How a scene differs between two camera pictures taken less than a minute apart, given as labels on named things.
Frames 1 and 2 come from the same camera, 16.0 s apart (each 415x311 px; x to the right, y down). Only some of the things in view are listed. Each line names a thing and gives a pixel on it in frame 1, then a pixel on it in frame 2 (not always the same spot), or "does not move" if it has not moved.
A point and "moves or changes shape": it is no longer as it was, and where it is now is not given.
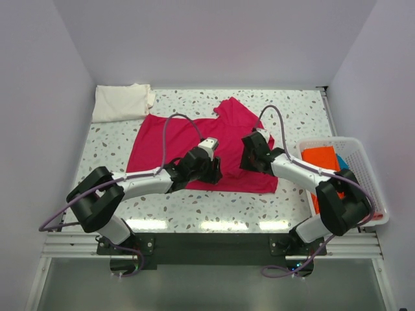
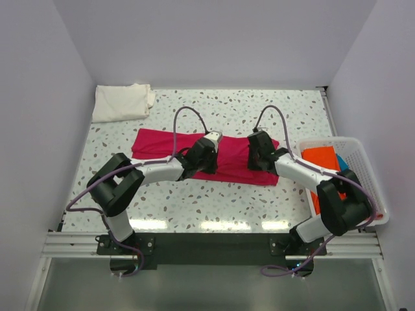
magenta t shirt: [159, 142] moves or changes shape
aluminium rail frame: [339, 245] does not move
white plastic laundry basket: [349, 149] does not move
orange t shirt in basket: [323, 156] does not move
